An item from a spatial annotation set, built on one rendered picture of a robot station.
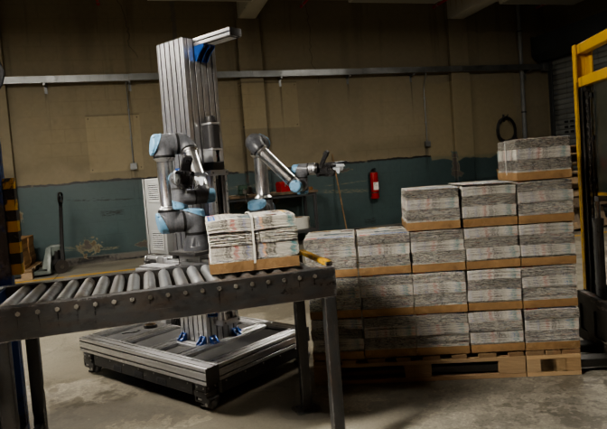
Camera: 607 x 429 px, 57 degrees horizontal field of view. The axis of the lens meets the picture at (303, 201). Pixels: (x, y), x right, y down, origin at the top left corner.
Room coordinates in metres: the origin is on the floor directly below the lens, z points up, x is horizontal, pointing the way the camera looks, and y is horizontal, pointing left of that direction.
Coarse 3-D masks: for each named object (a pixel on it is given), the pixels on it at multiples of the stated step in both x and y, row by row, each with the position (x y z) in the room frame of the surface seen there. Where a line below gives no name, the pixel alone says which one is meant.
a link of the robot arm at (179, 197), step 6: (174, 192) 2.76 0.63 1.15; (180, 192) 2.76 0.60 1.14; (186, 192) 2.78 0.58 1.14; (192, 192) 2.79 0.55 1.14; (174, 198) 2.76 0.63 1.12; (180, 198) 2.76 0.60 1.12; (186, 198) 2.77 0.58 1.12; (192, 198) 2.79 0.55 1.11; (174, 204) 2.76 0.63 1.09; (180, 204) 2.76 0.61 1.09; (186, 204) 2.78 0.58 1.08; (192, 204) 2.81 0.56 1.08
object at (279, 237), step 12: (264, 216) 2.33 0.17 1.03; (276, 216) 2.34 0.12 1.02; (288, 216) 2.35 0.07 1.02; (264, 228) 2.33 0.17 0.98; (276, 228) 2.34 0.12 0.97; (288, 228) 2.35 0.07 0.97; (264, 240) 2.33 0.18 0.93; (276, 240) 2.34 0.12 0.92; (288, 240) 2.35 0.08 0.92; (264, 252) 2.34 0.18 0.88; (276, 252) 2.35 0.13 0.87; (288, 252) 2.35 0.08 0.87
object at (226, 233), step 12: (216, 216) 2.48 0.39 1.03; (228, 216) 2.45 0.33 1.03; (240, 216) 2.44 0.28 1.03; (216, 228) 2.29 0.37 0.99; (228, 228) 2.30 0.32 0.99; (240, 228) 2.31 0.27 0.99; (216, 240) 2.30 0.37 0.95; (228, 240) 2.31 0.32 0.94; (240, 240) 2.31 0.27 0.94; (216, 252) 2.30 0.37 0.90; (228, 252) 2.31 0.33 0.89; (240, 252) 2.32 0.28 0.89
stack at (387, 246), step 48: (336, 240) 3.07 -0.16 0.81; (384, 240) 3.05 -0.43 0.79; (432, 240) 3.03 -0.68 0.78; (480, 240) 3.01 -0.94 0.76; (384, 288) 3.05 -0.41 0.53; (432, 288) 3.02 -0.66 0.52; (480, 288) 3.01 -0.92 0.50; (384, 336) 3.05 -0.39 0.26; (432, 336) 3.03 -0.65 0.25; (480, 336) 3.01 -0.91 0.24
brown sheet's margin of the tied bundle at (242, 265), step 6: (216, 264) 2.29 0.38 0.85; (222, 264) 2.30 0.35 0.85; (228, 264) 2.30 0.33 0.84; (234, 264) 2.31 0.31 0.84; (240, 264) 2.31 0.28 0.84; (246, 264) 2.32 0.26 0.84; (210, 270) 2.29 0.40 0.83; (216, 270) 2.29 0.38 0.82; (222, 270) 2.30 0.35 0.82; (228, 270) 2.30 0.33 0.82; (234, 270) 2.31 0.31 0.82; (240, 270) 2.31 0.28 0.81; (246, 270) 2.32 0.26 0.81
